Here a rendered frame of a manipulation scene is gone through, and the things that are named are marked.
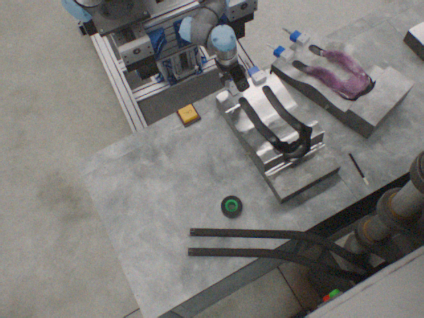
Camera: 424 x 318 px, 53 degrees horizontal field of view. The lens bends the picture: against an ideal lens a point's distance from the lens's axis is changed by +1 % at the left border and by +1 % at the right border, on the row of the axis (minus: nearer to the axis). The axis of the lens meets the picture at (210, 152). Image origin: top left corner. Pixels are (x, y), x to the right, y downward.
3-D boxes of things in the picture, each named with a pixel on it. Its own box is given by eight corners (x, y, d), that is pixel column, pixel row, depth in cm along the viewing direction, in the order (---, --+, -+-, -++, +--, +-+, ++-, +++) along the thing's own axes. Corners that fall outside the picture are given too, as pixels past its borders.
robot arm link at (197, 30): (194, 19, 149) (222, 30, 147) (179, 42, 145) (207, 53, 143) (192, 2, 142) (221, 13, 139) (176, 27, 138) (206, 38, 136)
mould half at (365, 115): (270, 71, 186) (271, 55, 176) (309, 35, 192) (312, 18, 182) (367, 139, 169) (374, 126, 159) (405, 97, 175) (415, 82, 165)
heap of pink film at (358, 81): (297, 73, 177) (300, 61, 170) (324, 46, 182) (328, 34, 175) (349, 108, 168) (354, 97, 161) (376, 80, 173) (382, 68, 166)
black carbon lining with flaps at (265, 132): (235, 103, 172) (234, 89, 164) (269, 85, 175) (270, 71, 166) (281, 170, 158) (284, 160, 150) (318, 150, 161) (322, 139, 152)
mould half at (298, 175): (216, 106, 180) (214, 89, 168) (269, 80, 184) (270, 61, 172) (280, 204, 160) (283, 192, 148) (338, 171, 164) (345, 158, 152)
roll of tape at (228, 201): (228, 222, 159) (228, 219, 156) (217, 205, 162) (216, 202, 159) (246, 211, 160) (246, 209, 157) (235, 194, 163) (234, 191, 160)
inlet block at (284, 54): (262, 50, 187) (262, 42, 183) (269, 44, 189) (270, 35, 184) (285, 66, 183) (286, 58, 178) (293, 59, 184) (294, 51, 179)
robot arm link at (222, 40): (215, 18, 136) (239, 27, 134) (218, 36, 146) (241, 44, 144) (204, 39, 134) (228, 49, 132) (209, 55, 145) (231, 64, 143)
